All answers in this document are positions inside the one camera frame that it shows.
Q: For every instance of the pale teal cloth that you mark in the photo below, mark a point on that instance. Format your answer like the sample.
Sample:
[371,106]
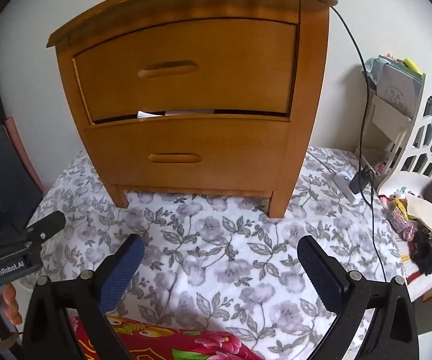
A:
[373,67]

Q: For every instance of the white power strip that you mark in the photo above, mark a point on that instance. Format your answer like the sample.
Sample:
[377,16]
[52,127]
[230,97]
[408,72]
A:
[341,180]

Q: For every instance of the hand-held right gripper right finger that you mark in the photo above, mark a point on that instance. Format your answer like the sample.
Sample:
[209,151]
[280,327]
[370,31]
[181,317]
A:
[321,273]

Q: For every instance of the black fabric bundle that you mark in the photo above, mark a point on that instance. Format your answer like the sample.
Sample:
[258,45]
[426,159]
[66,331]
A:
[424,255]

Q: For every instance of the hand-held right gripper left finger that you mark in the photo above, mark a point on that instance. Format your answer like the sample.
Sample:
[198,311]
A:
[122,270]

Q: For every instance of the yellow plastic object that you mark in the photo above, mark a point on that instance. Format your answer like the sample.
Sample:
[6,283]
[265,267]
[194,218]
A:
[412,65]

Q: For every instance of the pink board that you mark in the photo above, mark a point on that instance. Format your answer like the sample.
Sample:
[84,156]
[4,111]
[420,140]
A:
[21,150]

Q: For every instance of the wooden nightstand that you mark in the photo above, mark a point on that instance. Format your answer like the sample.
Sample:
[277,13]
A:
[306,101]

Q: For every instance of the colourful candy packet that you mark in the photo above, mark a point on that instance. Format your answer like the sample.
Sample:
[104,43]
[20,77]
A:
[399,219]

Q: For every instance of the black power adapter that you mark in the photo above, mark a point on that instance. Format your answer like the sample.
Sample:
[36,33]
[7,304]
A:
[358,182]

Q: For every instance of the grey floral bed sheet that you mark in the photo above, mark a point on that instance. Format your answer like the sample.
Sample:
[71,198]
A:
[219,240]

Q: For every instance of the wooden deep drawer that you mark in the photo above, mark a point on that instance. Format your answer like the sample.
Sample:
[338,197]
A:
[238,150]

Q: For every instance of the white knitted mat red stripe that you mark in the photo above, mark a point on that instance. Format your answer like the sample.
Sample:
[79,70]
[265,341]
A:
[422,285]

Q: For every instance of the white cutout desk organizer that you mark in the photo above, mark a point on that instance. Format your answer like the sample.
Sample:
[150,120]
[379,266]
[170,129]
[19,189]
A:
[388,114]

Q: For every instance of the grey notebook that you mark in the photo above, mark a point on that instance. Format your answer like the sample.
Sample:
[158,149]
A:
[397,90]

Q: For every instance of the red floral blanket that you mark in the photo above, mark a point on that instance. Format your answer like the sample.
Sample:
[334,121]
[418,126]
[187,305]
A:
[201,345]

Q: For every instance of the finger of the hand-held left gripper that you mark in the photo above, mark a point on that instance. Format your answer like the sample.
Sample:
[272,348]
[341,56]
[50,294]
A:
[49,225]

